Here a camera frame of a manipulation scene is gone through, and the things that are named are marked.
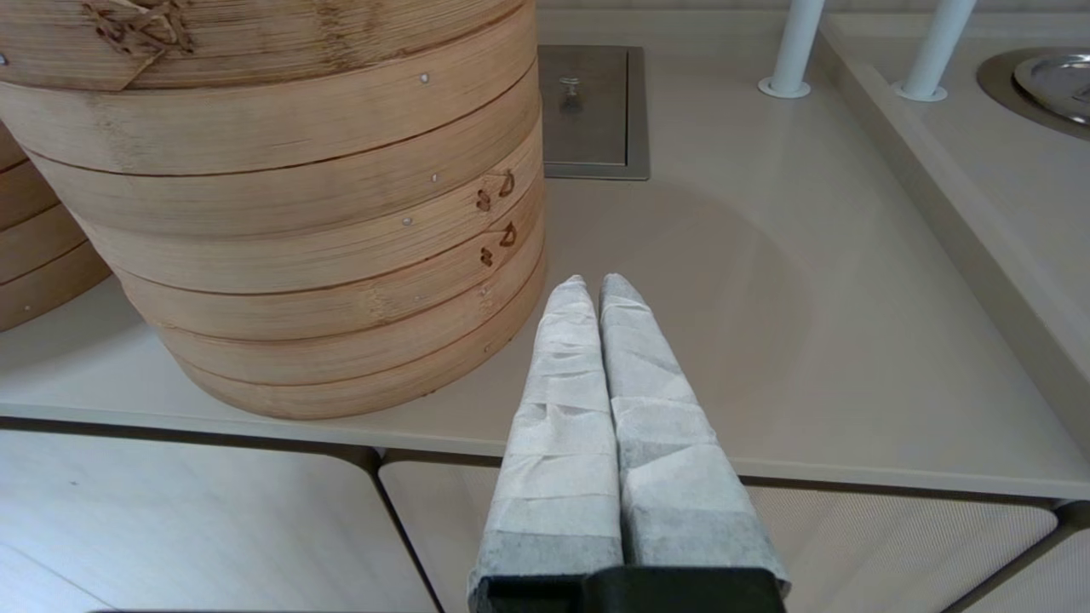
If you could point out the grey-wrapped right gripper right finger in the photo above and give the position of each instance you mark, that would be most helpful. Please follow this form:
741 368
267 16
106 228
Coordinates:
673 477

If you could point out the square steel hatch with knob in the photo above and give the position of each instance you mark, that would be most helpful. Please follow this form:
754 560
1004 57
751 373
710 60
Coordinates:
588 128

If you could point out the round metal plate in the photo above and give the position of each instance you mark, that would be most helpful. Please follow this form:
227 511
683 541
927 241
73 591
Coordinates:
1060 81

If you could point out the white metal pole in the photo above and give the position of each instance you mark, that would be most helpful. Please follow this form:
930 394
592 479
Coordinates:
937 42
796 42

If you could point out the large bamboo steamer basket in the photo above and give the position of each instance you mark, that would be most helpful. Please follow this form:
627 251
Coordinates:
298 230
255 119
341 366

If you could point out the grey-wrapped right gripper left finger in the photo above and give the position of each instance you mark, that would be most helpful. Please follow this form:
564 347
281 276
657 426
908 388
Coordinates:
562 460

